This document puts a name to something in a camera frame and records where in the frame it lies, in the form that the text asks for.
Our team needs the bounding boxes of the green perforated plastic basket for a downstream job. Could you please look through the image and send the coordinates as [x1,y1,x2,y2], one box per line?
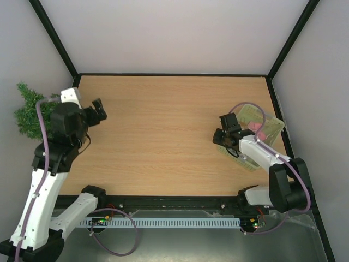
[216,102,285,171]

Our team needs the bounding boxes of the small green christmas tree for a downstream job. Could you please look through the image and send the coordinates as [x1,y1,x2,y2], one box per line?
[14,82,58,141]

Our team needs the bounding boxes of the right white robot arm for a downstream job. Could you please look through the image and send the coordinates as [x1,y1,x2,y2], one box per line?
[213,128,311,214]

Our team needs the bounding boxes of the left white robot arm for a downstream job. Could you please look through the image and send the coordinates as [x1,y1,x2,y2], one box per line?
[1,87,107,261]

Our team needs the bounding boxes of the pink fabric bow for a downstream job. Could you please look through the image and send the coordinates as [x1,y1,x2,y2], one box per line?
[247,121,267,141]

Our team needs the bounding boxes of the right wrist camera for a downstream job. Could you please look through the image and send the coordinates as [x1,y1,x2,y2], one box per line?
[219,113,242,133]

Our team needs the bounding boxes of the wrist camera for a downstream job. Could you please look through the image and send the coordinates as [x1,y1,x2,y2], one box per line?
[60,87,82,109]
[219,113,242,133]

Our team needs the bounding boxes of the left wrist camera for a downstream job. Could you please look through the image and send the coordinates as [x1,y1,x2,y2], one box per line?
[60,87,82,109]

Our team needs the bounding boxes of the black aluminium front rail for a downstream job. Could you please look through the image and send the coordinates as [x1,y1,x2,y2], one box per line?
[97,195,257,213]

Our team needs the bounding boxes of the purple cable loop front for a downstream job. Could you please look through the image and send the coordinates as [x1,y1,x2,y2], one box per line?
[88,207,140,256]

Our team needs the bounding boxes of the white slotted cable duct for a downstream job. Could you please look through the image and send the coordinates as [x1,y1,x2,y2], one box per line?
[95,217,240,229]

